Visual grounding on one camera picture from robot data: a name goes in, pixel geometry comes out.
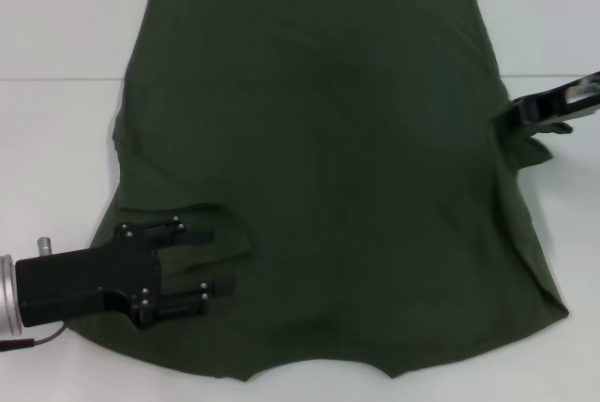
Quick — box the dark green t-shirt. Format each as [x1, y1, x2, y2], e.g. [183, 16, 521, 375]
[63, 0, 574, 368]

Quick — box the grey left gripper cable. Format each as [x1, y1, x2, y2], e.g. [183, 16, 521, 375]
[0, 321, 68, 352]

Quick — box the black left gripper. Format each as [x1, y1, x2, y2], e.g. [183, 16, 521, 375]
[14, 215, 236, 330]

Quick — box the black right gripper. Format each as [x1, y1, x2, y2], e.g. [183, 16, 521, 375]
[508, 71, 600, 128]

